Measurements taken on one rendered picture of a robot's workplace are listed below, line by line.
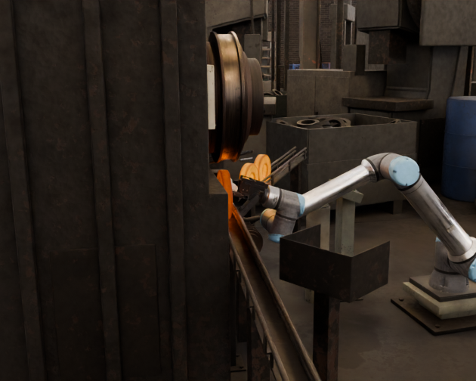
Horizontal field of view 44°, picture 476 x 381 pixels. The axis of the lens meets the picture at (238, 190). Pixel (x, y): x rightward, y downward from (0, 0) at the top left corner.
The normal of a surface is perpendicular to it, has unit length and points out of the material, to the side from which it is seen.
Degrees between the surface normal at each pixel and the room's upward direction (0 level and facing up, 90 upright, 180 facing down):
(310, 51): 90
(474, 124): 90
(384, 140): 90
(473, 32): 90
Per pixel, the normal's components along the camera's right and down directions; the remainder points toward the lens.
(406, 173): 0.15, 0.12
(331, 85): -0.87, 0.12
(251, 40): -0.07, 0.22
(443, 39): 0.50, 0.19
